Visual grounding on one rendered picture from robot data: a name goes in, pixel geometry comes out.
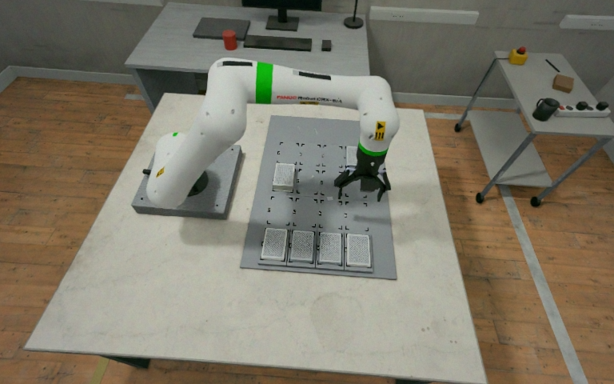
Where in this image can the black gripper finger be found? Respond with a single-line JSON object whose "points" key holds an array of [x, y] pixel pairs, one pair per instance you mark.
{"points": [[344, 179], [383, 186]]}

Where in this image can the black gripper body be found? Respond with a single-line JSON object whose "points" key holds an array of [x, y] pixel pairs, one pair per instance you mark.
{"points": [[366, 170]]}

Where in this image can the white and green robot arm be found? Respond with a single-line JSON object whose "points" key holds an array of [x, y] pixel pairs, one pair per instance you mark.
{"points": [[221, 120]]}

